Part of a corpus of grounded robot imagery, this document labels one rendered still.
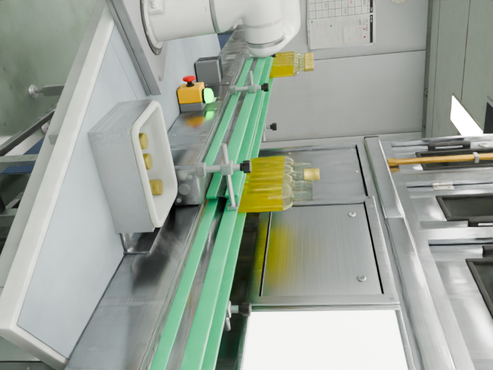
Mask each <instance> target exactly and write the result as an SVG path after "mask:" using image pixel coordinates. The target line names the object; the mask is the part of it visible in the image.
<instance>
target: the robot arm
mask: <svg viewBox="0 0 493 370"><path fill-rule="evenodd" d="M144 15H145V23H146V27H147V32H148V34H149V37H150V40H151V42H152V44H153V46H154V47H155V48H161V47H162V43H163V41H167V40H177V39H182V38H187V37H196V36H202V35H211V34H216V33H221V32H226V31H227V30H228V29H230V28H231V27H232V26H233V25H234V23H235V22H236V21H237V20H238V19H241V20H242V24H243V28H244V36H245V41H246V46H247V48H248V50H249V52H250V53H251V54H252V55H254V56H256V57H268V56H271V55H273V54H275V53H277V52H278V51H280V50H281V49H282V48H283V47H284V46H285V45H286V44H287V43H288V42H289V41H290V40H292V39H293V38H294V37H295V36H296V34H297V33H298V32H299V29H300V26H301V17H300V8H299V0H144Z"/></svg>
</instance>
